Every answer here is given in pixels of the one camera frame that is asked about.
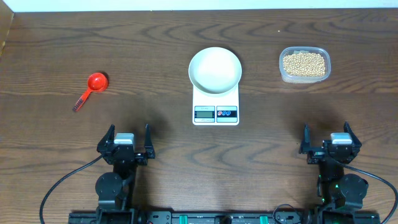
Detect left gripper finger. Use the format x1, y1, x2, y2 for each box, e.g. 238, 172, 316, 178
144, 124, 154, 154
98, 124, 115, 148

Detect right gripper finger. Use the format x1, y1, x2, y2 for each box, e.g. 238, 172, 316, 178
343, 121, 361, 146
300, 124, 311, 152

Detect red plastic measuring scoop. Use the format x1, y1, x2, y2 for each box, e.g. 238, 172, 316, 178
72, 72, 109, 112

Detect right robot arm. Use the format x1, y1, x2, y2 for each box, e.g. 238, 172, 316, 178
299, 122, 369, 223

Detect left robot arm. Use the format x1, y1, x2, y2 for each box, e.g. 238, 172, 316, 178
95, 124, 155, 223

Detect white digital kitchen scale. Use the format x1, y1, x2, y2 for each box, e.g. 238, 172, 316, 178
192, 85, 240, 126

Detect white round bowl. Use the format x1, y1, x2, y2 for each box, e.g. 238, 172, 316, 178
188, 47, 243, 95

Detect clear plastic container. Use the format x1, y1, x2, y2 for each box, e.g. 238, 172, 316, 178
279, 46, 331, 84

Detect soybeans in container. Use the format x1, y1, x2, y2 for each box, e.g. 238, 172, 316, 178
282, 52, 326, 77

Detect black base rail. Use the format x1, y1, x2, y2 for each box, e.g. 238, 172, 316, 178
68, 210, 382, 224

